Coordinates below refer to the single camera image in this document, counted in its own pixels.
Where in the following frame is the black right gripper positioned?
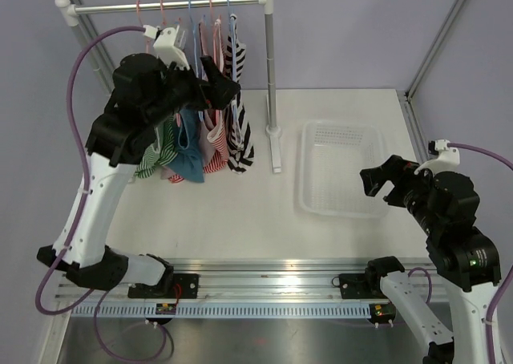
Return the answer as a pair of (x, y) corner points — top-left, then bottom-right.
(360, 153), (441, 234)

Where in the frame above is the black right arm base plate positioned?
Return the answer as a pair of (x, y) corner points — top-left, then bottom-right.
(337, 273), (386, 300)

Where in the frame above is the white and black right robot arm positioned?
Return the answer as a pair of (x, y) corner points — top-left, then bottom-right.
(360, 151), (502, 363)

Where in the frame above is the green white striped tank top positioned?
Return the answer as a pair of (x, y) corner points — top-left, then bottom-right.
(134, 118), (177, 179)

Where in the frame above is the aluminium frame post right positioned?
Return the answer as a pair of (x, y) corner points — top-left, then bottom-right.
(405, 0), (468, 103)

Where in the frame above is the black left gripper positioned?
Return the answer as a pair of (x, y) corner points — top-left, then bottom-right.
(143, 55), (239, 127)

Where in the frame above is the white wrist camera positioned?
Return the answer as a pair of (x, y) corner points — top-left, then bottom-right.
(143, 24), (190, 70)
(414, 140), (460, 176)

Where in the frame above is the black white striped tank top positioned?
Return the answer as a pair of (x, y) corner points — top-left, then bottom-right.
(224, 14), (255, 174)

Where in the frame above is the aluminium frame post left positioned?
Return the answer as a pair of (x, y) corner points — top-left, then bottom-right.
(55, 0), (114, 95)

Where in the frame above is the pink hanger with red top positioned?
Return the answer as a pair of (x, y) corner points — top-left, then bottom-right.
(208, 0), (222, 32)

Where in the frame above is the white slotted cable duct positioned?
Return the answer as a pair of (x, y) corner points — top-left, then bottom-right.
(72, 301), (370, 319)

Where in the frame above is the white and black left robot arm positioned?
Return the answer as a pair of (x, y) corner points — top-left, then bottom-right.
(37, 53), (240, 298)

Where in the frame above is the silver and white clothes rack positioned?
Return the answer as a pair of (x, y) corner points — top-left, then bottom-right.
(55, 0), (282, 174)

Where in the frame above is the white plastic mesh basket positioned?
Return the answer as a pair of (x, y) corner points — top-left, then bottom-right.
(298, 120), (388, 220)

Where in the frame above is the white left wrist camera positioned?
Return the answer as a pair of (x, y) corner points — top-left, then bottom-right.
(143, 24), (190, 70)

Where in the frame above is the aluminium frame post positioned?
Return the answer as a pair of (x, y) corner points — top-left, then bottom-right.
(55, 0), (114, 95)
(405, 0), (468, 103)

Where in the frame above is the blue tank top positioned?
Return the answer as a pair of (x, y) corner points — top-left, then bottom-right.
(166, 109), (204, 184)

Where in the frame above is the red white striped tank top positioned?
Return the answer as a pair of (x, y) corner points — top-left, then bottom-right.
(200, 18), (228, 174)

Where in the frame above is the aluminium mounting rail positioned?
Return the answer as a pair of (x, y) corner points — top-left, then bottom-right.
(54, 257), (450, 303)

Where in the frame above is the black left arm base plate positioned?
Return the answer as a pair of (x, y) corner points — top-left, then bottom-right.
(127, 273), (200, 299)

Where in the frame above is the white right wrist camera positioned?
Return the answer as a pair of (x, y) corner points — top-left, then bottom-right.
(414, 140), (460, 176)

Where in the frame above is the blue hanger end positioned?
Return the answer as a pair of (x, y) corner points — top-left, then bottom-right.
(226, 0), (236, 65)

